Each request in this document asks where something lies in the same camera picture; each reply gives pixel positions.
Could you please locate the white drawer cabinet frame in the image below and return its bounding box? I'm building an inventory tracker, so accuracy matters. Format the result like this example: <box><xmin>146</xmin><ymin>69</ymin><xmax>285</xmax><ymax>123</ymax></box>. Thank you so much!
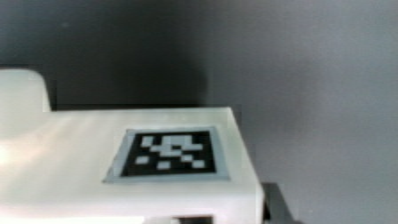
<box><xmin>0</xmin><ymin>69</ymin><xmax>265</xmax><ymax>224</ymax></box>

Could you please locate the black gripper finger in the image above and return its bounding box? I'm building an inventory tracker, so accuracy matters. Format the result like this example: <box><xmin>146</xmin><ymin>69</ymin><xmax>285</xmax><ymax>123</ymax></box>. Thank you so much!
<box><xmin>262</xmin><ymin>183</ymin><xmax>303</xmax><ymax>224</ymax></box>

